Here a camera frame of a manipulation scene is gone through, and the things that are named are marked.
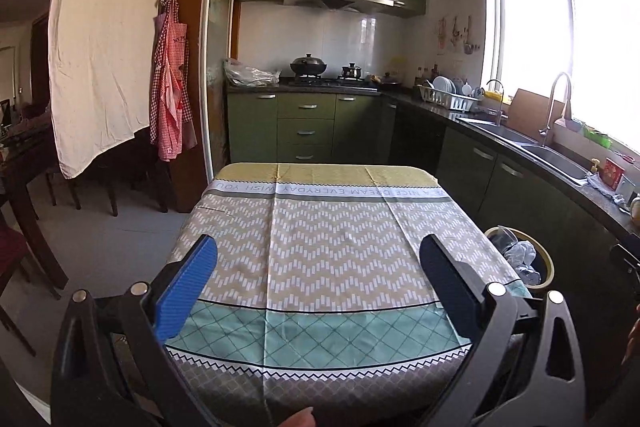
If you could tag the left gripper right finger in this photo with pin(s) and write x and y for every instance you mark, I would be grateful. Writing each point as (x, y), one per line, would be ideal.
(485, 314)

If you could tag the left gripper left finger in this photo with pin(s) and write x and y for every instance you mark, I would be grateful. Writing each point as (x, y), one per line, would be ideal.
(151, 314)

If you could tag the yellow rimmed trash bin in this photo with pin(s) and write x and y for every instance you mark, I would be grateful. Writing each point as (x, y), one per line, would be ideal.
(527, 257)

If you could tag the green kitchen cabinets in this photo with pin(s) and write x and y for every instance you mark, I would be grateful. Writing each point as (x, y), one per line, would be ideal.
(495, 175)

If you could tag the hand in pink sleeve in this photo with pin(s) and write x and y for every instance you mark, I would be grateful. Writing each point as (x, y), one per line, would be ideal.
(302, 418)

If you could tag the patterned tablecloth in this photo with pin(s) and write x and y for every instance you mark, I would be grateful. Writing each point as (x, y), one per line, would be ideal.
(318, 299)

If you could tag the red checkered apron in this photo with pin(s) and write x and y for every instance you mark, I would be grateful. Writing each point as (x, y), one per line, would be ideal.
(171, 118)

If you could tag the wooden cutting board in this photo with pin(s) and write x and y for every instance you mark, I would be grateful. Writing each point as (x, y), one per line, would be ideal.
(528, 113)

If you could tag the dish rack with dishes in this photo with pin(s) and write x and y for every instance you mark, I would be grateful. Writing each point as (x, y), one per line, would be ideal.
(442, 92)

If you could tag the plastic bag on counter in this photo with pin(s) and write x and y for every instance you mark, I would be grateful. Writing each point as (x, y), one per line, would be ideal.
(242, 75)

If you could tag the small black pot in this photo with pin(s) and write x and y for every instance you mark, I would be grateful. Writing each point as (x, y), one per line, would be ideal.
(352, 72)

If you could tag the black wok with lid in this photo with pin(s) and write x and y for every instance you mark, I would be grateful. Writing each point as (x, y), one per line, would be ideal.
(308, 66)

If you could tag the white hanging cloth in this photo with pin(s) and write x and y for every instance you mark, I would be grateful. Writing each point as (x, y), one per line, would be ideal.
(100, 58)

